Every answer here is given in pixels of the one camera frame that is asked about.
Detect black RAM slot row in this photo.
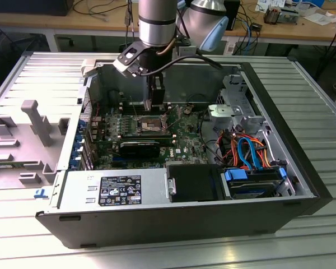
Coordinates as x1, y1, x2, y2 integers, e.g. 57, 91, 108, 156
119, 101, 174, 116
119, 133, 176, 146

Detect CPU socket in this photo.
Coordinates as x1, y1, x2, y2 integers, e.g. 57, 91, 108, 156
136, 113, 169, 135

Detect black plastic drive cover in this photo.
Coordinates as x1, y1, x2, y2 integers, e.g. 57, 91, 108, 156
166, 164, 227, 203

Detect green motherboard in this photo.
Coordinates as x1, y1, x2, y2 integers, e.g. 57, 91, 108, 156
90, 101, 211, 170

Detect black graphics card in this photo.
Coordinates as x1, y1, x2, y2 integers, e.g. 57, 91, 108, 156
118, 139, 161, 158

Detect grey case release latch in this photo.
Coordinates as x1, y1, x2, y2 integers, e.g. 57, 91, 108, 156
80, 58, 98, 78

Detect black upright box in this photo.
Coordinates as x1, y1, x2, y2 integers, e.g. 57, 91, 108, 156
225, 0, 241, 31

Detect silver metal drive cage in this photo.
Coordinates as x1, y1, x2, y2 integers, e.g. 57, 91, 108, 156
207, 73, 271, 135

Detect wooden desk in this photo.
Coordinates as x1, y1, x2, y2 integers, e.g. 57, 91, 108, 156
0, 0, 336, 47

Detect silver power supply unit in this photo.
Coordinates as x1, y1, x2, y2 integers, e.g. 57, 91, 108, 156
57, 167, 169, 210

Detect metal heatsink cooler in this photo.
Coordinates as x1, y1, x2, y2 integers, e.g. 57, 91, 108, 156
263, 7, 281, 25

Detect black open PC case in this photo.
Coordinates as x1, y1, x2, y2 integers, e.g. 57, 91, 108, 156
35, 52, 333, 249

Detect grey parts rack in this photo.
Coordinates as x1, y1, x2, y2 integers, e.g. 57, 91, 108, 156
0, 99, 71, 192

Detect hard disk in blue carrier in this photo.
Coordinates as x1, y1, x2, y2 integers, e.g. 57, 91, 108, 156
223, 165, 288, 201

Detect black box on desk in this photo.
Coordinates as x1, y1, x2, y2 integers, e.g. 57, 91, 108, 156
0, 0, 71, 17

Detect grey metal device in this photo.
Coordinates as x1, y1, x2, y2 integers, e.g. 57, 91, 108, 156
277, 7, 301, 25

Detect blue case latch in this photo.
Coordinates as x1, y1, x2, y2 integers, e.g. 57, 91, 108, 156
32, 188, 49, 199

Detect white paper sheet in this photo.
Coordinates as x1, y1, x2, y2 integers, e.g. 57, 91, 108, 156
302, 10, 336, 26

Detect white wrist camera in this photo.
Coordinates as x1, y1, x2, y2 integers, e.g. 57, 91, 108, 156
113, 41, 146, 78

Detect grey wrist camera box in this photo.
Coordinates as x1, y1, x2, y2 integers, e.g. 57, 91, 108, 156
178, 45, 198, 58

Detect black camera cable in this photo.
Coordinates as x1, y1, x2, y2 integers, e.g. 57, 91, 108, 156
134, 54, 222, 77

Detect black wire loop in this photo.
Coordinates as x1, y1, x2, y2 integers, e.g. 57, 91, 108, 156
197, 109, 224, 166

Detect orange red power wires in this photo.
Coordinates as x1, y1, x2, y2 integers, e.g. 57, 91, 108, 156
217, 132, 270, 169

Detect blue network cable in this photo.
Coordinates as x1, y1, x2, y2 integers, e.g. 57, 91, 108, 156
240, 12, 255, 54

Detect blue data wire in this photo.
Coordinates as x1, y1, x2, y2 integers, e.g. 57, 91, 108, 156
237, 136, 265, 171

